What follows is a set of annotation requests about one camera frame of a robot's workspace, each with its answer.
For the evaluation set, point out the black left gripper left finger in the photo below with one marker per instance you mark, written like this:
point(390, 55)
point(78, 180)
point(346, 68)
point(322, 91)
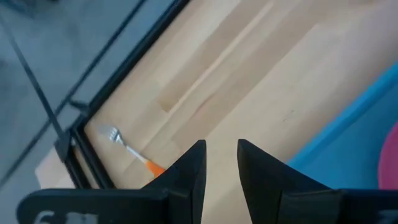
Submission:
point(124, 205)

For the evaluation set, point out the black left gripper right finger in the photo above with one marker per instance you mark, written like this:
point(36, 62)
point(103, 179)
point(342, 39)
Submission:
point(295, 202)

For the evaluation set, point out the blue-grey plastic tray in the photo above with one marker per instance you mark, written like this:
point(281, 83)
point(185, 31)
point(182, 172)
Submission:
point(348, 149)

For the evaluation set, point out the red plastic plate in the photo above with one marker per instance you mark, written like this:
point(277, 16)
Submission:
point(390, 158)

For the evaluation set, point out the black aluminium table frame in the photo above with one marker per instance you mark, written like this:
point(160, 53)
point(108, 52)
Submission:
point(133, 59)

